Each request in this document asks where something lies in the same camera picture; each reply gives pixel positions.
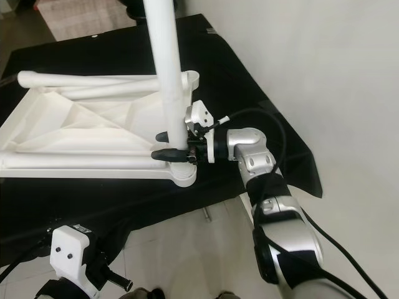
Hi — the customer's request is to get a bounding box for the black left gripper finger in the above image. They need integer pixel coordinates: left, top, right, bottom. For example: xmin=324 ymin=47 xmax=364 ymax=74
xmin=103 ymin=268 xmax=133 ymax=292

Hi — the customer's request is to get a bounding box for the white plastic children table top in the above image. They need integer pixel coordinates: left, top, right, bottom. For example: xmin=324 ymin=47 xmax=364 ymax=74
xmin=0 ymin=70 xmax=201 ymax=187

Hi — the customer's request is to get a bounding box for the black tablecloth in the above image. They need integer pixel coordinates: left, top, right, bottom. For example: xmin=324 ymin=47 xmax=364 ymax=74
xmin=0 ymin=14 xmax=324 ymax=253

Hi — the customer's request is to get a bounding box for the black round bowl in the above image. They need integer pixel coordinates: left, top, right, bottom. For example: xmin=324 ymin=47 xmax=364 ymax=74
xmin=123 ymin=0 xmax=153 ymax=18

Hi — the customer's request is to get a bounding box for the beige floor mat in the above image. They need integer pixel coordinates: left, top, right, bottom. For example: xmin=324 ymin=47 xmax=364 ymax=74
xmin=34 ymin=0 xmax=128 ymax=41

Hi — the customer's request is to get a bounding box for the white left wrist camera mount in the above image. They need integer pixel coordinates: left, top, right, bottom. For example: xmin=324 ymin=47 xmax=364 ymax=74
xmin=50 ymin=225 xmax=97 ymax=298

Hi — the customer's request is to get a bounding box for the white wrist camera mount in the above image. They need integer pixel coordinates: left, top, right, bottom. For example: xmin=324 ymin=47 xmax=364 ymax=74
xmin=185 ymin=100 xmax=217 ymax=164
xmin=50 ymin=225 xmax=97 ymax=298

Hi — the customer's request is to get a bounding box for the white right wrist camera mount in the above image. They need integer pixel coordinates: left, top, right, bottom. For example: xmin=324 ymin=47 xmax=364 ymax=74
xmin=185 ymin=100 xmax=217 ymax=164

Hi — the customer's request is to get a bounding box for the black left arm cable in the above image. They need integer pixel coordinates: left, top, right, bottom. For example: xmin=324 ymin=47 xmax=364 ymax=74
xmin=0 ymin=234 xmax=54 ymax=281

